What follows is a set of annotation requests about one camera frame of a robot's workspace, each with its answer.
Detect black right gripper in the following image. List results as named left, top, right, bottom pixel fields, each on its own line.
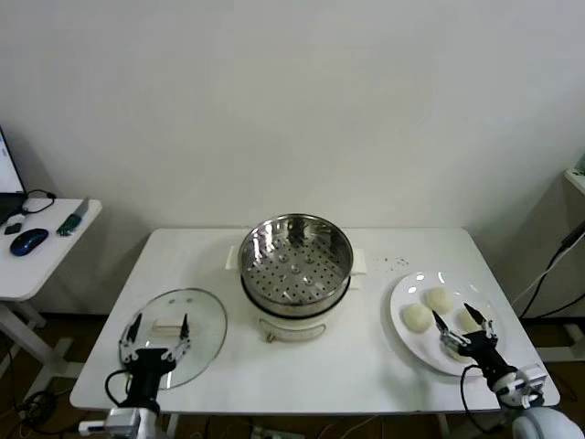
left=431, top=302, right=517, bottom=383

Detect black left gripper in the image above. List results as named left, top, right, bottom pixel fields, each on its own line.
left=119, top=313, right=192, bottom=406

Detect round glass pot lid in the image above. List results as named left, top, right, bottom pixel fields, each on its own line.
left=118, top=286, right=229, bottom=391

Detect perforated steel steamer basket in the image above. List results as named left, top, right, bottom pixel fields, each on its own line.
left=237, top=212, right=356, bottom=308

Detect white round plate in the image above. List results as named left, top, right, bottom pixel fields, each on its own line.
left=389, top=271, right=508, bottom=378

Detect white side desk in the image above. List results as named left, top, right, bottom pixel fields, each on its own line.
left=0, top=197, right=104, bottom=390

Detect white electric cooker pot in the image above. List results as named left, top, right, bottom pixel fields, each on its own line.
left=226, top=244, right=369, bottom=344

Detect white power strip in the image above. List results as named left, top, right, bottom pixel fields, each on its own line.
left=249, top=423, right=303, bottom=439

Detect blue computer mouse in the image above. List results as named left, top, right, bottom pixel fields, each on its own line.
left=9, top=227, right=49, bottom=257

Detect white shelf unit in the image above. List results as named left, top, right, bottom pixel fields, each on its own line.
left=562, top=155, right=585, bottom=202

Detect black laptop computer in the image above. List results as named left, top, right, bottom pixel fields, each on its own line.
left=0, top=125, right=27, bottom=225

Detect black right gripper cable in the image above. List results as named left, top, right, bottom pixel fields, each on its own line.
left=459, top=364, right=486, bottom=434

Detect white hanging cable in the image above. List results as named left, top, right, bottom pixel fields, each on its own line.
left=510, top=269, right=557, bottom=307

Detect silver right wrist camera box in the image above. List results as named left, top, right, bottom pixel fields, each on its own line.
left=518, top=363, right=548, bottom=408

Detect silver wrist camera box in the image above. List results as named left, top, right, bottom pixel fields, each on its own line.
left=518, top=363, right=548, bottom=408
left=78, top=408, right=138, bottom=436

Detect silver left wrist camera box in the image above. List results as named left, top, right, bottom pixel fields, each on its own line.
left=78, top=408, right=138, bottom=436

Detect white stand base frame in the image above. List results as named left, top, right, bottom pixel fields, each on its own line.
left=534, top=319, right=585, bottom=362

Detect black hanging cable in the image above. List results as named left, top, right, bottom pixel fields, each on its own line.
left=520, top=223, right=585, bottom=319

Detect black floor cables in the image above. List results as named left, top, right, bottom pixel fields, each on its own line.
left=0, top=337, right=88, bottom=435

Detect green handled tool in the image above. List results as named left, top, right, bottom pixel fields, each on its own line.
left=57, top=196, right=90, bottom=238

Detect black looped desk cable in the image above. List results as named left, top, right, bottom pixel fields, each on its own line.
left=21, top=187, right=58, bottom=215

